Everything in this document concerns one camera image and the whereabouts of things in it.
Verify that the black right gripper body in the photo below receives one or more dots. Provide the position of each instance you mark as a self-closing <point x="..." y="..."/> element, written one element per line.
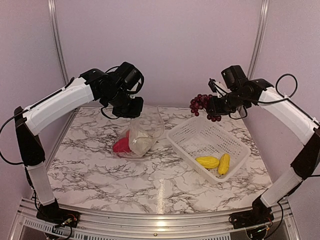
<point x="225" y="107"/>

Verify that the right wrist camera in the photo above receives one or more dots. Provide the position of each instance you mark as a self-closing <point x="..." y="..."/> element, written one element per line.
<point x="215" y="88"/>

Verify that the right aluminium frame post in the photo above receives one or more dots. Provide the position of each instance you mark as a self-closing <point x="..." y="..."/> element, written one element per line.
<point x="260" y="34"/>

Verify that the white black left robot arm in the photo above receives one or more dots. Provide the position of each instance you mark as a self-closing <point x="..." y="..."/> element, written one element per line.
<point x="116" y="87"/>

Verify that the white toy cauliflower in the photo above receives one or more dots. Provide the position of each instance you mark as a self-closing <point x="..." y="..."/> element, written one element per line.
<point x="141" y="145"/>

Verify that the aluminium front rail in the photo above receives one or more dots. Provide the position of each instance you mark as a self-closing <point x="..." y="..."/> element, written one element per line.
<point x="108" y="225"/>

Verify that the red toy bell pepper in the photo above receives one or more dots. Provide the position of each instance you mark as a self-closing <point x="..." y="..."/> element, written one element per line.
<point x="122" y="146"/>

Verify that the left aluminium frame post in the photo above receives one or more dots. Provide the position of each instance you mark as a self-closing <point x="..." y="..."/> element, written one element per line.
<point x="57" y="40"/>

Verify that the dark red toy grapes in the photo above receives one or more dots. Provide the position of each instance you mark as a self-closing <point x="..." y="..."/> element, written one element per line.
<point x="201" y="102"/>

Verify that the white plastic mesh basket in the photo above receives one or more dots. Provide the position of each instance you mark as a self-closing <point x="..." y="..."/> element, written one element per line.
<point x="198" y="137"/>

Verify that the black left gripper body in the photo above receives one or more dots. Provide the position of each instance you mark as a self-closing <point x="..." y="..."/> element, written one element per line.
<point x="125" y="107"/>

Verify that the aluminium frame post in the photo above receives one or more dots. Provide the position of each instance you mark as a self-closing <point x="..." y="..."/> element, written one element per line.
<point x="260" y="34"/>
<point x="57" y="40"/>

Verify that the clear zip top bag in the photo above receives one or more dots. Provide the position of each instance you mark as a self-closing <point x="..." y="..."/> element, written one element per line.
<point x="149" y="124"/>

